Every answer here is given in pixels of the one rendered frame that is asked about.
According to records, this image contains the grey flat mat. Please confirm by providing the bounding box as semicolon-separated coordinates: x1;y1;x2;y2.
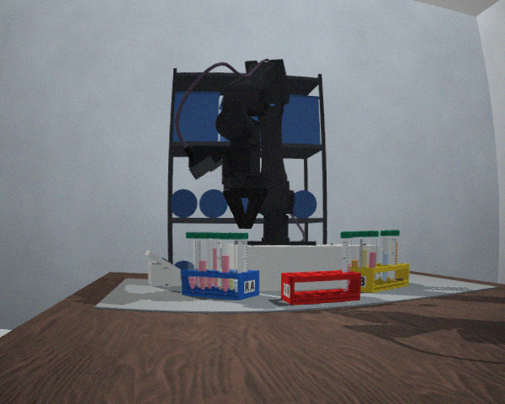
94;274;498;313

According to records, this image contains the blue tube rack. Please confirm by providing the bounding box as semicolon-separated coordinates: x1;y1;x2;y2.
181;269;259;300

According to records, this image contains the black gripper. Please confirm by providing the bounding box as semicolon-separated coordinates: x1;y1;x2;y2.
222;146;270;229

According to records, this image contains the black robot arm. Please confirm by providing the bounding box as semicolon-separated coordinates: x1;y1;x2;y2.
189;59;316;246

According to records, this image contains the red tube rack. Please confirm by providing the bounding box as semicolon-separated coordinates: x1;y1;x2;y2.
281;270;361;305

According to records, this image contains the yellow rack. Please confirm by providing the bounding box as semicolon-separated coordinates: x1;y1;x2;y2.
350;263;410;293

